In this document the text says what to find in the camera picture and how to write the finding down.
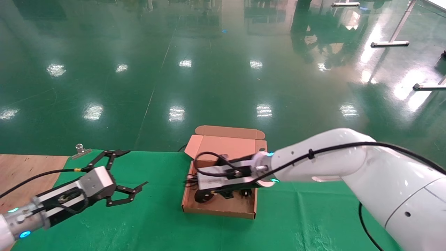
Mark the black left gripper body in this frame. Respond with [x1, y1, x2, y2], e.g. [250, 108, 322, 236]
[37, 187, 87, 225]

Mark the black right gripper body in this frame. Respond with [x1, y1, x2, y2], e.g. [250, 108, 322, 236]
[214, 154, 262, 201]

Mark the black computer mouse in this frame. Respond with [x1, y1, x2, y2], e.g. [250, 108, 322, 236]
[194, 188, 216, 204]

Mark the black power cord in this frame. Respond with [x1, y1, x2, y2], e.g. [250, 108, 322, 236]
[186, 174, 201, 189]

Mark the open brown cardboard box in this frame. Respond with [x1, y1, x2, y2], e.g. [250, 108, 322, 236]
[181, 125, 268, 219]

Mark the green table cloth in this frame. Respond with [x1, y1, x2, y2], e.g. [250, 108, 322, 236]
[12, 150, 401, 251]

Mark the silver metal binder clip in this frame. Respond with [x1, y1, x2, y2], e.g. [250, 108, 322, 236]
[71, 144, 92, 160]

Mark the white table top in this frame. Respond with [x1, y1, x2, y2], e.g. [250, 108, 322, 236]
[423, 0, 446, 11]

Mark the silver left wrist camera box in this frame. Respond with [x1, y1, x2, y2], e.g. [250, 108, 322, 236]
[79, 166, 116, 202]

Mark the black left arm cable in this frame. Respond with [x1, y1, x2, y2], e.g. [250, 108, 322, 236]
[0, 167, 94, 199]

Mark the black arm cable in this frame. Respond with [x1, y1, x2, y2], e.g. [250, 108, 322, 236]
[193, 141, 446, 251]
[0, 167, 94, 199]

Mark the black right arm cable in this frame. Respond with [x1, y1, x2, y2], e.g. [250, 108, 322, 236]
[193, 141, 446, 251]

